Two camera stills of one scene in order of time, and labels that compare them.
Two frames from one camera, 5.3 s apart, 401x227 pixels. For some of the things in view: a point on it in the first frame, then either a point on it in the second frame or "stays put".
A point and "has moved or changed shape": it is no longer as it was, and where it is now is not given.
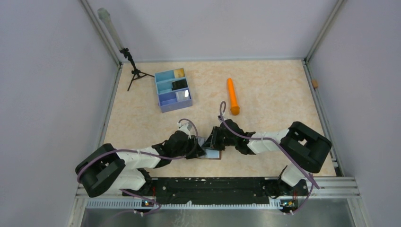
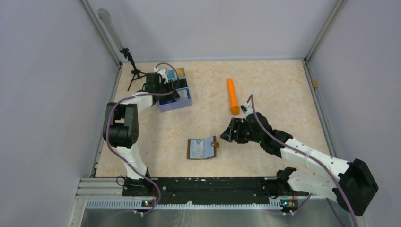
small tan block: [315, 83] stays put
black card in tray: [179, 84] stays put
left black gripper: [193, 143] to [170, 87]
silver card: [182, 95] stays put
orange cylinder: [235, 108] stays put
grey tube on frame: [104, 14] stays put
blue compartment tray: [172, 89] stays put
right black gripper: [211, 142] to [229, 135]
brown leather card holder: [212, 154] has moved or changed shape
